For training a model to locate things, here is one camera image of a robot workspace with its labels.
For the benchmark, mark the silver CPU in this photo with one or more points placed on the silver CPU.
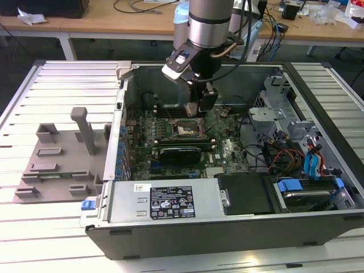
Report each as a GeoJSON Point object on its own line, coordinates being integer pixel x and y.
{"type": "Point", "coordinates": [190, 110]}

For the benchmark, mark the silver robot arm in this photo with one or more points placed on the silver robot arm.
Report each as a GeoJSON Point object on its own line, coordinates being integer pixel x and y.
{"type": "Point", "coordinates": [209, 31]}

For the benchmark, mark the CPU socket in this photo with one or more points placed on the CPU socket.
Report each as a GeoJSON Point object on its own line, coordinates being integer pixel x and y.
{"type": "Point", "coordinates": [186, 131]}

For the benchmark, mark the round coin battery holder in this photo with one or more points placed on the round coin battery holder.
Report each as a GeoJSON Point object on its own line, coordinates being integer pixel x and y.
{"type": "Point", "coordinates": [224, 113]}

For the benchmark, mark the black RAM slot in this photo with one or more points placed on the black RAM slot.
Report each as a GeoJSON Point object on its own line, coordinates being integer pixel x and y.
{"type": "Point", "coordinates": [185, 140]}
{"type": "Point", "coordinates": [170, 114]}
{"type": "Point", "coordinates": [209, 147]}
{"type": "Point", "coordinates": [170, 108]}

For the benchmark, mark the silver drive bay cage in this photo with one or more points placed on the silver drive bay cage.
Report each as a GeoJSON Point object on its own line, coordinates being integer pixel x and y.
{"type": "Point", "coordinates": [266, 116]}

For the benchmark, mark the green motherboard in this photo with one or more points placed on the green motherboard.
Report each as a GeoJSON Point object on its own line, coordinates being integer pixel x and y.
{"type": "Point", "coordinates": [227, 148]}

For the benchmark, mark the pale grey case latch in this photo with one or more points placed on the pale grey case latch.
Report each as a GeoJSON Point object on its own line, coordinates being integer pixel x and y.
{"type": "Point", "coordinates": [123, 69]}

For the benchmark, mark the small flat black device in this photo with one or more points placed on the small flat black device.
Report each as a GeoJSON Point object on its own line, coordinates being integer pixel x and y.
{"type": "Point", "coordinates": [283, 27]}

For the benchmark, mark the black graphics card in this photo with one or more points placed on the black graphics card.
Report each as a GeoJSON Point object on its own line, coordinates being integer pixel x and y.
{"type": "Point", "coordinates": [182, 156]}

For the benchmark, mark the small black box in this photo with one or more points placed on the small black box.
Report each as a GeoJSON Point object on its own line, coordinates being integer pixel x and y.
{"type": "Point", "coordinates": [291, 12]}

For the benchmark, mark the small silver heatsink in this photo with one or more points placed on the small silver heatsink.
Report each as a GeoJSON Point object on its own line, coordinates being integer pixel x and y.
{"type": "Point", "coordinates": [215, 172]}

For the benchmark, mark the light wooden desk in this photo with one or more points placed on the light wooden desk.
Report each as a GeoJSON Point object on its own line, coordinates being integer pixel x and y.
{"type": "Point", "coordinates": [8, 23]}
{"type": "Point", "coordinates": [94, 24]}

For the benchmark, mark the black plastic shroud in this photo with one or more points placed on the black plastic shroud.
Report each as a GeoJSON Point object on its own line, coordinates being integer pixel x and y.
{"type": "Point", "coordinates": [244, 193]}

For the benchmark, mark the clear plastic bags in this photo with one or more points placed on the clear plastic bags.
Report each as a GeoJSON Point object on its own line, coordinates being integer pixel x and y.
{"type": "Point", "coordinates": [327, 12]}

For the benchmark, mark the hard disk in blue carrier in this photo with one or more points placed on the hard disk in blue carrier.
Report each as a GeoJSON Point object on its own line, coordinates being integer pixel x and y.
{"type": "Point", "coordinates": [290, 186]}

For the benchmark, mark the silver power supply unit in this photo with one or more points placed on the silver power supply unit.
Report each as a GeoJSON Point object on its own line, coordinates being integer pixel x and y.
{"type": "Point", "coordinates": [125, 196]}

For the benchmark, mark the white and red package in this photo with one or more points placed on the white and red package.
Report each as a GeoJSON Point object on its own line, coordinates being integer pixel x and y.
{"type": "Point", "coordinates": [355, 14]}

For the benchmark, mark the grey parts rack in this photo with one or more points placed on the grey parts rack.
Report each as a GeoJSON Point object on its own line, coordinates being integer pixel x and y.
{"type": "Point", "coordinates": [65, 159]}

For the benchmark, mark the black PC case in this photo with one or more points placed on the black PC case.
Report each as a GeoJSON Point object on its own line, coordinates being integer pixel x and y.
{"type": "Point", "coordinates": [199, 239]}

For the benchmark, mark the large black box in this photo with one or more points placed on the large black box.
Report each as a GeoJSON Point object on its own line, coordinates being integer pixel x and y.
{"type": "Point", "coordinates": [42, 7]}

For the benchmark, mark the blue case latch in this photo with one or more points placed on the blue case latch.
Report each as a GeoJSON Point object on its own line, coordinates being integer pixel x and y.
{"type": "Point", "coordinates": [87, 205]}

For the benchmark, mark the crumpled white plastic bag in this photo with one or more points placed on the crumpled white plastic bag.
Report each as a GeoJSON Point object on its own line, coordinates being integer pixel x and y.
{"type": "Point", "coordinates": [31, 17]}

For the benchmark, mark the green RAM stick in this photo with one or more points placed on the green RAM stick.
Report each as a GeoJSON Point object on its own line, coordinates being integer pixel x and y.
{"type": "Point", "coordinates": [49, 177]}

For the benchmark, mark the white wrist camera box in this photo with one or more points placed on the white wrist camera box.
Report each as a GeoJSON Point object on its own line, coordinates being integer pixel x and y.
{"type": "Point", "coordinates": [173, 71]}

